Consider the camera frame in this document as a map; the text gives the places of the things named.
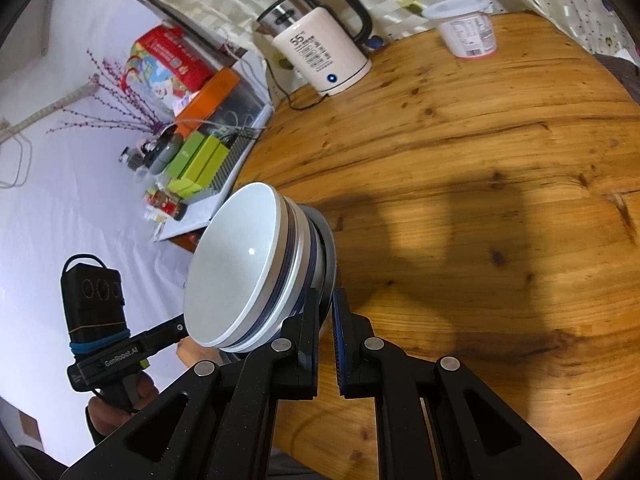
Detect upper green box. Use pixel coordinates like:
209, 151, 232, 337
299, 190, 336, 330
164, 130, 205, 179

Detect grey device on boxes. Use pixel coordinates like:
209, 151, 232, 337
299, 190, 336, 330
143, 131, 183, 176

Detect red snack bag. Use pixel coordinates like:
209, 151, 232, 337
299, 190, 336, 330
119, 25, 216, 116

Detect white bowl blue stripe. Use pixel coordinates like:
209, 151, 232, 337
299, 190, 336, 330
221, 197, 324, 353

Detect black kettle power cable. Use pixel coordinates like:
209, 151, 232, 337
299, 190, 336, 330
264, 52, 331, 112

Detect white yogurt tub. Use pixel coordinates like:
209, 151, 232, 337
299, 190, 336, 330
422, 0, 497, 60

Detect orange lid storage bin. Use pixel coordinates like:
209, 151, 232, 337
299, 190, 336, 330
175, 67, 265, 138

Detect striped patterned box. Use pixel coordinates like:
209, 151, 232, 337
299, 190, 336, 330
209, 129, 255, 194

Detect stainless steel bowl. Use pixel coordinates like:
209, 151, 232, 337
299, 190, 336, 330
300, 205, 337, 335

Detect red small jar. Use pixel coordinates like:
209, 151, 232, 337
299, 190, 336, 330
144, 186, 188, 221

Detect purple dried flower branches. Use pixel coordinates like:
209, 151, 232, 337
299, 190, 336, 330
48, 50, 167, 136

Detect white electric kettle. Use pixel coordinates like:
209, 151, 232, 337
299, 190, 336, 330
257, 0, 373, 96

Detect lower green box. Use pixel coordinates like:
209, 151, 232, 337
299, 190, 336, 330
166, 134, 229, 200

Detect green box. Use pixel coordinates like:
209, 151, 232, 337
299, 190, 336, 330
166, 134, 229, 200
164, 130, 205, 179

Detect left hand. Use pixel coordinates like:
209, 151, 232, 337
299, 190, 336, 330
87, 372, 158, 437

